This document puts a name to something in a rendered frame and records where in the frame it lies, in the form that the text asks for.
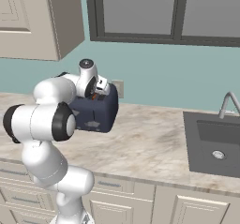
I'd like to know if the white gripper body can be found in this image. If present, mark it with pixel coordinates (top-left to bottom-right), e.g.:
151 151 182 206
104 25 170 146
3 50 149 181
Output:
94 82 112 97

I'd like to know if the dark blue toaster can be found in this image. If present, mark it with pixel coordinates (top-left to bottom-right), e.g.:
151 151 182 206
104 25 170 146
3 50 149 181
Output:
67 82 120 134

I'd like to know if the beige drawer front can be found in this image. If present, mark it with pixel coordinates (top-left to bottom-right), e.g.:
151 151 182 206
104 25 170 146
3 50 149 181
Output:
92 174 136 196
0 202 58 224
0 182 58 213
0 160 35 186

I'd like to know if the dark grey framed window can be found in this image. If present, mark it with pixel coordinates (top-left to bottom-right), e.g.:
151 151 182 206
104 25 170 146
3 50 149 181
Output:
85 0 240 48

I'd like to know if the beige cupboard door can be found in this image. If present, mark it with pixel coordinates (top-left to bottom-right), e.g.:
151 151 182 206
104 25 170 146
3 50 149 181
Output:
82 189 157 224
152 185 240 224

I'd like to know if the dark grey sink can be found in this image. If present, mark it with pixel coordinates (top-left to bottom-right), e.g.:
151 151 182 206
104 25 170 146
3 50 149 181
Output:
182 110 240 179

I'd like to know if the grey metal tap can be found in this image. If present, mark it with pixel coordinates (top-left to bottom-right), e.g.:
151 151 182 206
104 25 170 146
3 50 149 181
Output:
217 91 240 120

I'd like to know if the beige wall outlet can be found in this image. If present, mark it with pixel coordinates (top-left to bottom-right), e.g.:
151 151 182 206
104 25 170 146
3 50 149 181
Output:
112 79 126 99

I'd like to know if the grey drawer handle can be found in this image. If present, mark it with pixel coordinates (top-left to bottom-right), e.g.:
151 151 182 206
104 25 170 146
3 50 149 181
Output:
97 180 123 188
0 168 21 176

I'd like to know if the beige wall cupboard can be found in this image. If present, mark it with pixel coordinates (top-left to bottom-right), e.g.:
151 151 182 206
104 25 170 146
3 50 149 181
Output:
0 0 85 62

